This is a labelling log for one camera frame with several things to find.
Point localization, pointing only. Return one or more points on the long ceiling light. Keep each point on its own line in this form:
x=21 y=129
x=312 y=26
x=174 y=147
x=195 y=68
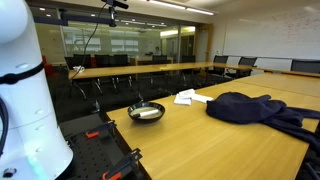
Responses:
x=200 y=11
x=166 y=4

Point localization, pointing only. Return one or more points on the wall whiteboard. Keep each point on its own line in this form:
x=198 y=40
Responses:
x=271 y=36

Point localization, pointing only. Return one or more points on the dark navy jacket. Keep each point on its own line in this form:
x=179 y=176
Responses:
x=243 y=108

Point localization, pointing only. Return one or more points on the black perforated mounting board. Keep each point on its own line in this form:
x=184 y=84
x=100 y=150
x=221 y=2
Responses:
x=88 y=156

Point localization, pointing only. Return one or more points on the small white object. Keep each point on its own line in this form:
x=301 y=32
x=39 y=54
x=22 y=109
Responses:
x=79 y=69

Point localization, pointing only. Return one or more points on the folded white paper towel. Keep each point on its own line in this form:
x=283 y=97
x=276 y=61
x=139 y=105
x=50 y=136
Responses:
x=182 y=100
x=187 y=93

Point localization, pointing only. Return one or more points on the long wooden conference table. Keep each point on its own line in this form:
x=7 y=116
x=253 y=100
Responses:
x=140 y=69

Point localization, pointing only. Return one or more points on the black camera on mount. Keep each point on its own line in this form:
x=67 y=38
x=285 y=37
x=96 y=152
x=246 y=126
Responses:
x=113 y=4

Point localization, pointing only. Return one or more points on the dark brown bowl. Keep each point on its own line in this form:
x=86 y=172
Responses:
x=152 y=119

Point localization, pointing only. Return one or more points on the flat white paper sheet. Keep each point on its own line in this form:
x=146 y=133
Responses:
x=202 y=98

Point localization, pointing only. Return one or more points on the wooden framed door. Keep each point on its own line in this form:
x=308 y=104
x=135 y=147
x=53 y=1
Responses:
x=204 y=43

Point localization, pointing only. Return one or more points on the red chair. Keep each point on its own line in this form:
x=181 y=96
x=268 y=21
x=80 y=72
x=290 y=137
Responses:
x=47 y=68

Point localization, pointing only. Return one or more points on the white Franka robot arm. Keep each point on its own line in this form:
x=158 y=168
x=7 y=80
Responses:
x=26 y=100

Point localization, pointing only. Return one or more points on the white marker with black cap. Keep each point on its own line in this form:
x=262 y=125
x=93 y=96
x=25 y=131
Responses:
x=148 y=113

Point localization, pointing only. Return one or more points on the wooden side table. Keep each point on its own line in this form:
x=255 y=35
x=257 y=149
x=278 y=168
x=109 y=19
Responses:
x=283 y=83

